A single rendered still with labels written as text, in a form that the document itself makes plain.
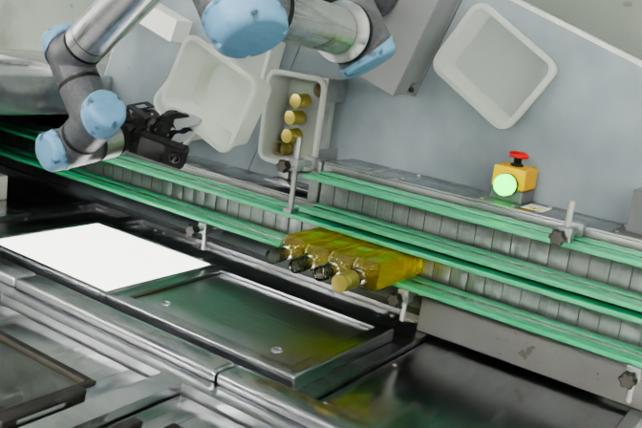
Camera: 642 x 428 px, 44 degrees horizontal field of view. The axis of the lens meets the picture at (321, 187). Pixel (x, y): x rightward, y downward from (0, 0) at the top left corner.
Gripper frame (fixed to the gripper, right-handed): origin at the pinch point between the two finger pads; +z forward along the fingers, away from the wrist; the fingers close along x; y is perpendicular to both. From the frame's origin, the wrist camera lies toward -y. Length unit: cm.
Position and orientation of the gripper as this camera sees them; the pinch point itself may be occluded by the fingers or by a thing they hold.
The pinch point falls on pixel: (198, 125)
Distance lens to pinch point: 169.2
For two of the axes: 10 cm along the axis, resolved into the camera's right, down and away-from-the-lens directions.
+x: -2.7, 8.3, 4.9
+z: 6.3, -2.3, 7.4
